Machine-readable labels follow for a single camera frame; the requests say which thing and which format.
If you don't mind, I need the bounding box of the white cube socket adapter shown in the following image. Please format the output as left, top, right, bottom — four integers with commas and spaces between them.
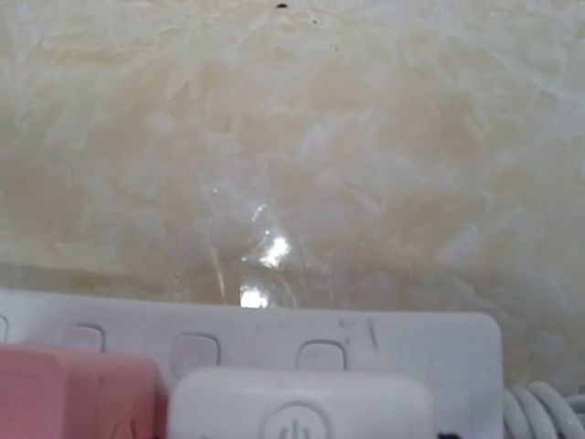
166, 368, 438, 439

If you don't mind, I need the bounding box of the white multicolour power strip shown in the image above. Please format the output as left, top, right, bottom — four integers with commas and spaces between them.
1, 289, 504, 438

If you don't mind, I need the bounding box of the pink cube socket adapter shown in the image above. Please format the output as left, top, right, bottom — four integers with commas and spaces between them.
1, 344, 161, 438

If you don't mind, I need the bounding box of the power strip cord and plug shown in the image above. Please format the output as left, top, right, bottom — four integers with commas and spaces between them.
502, 381, 585, 439

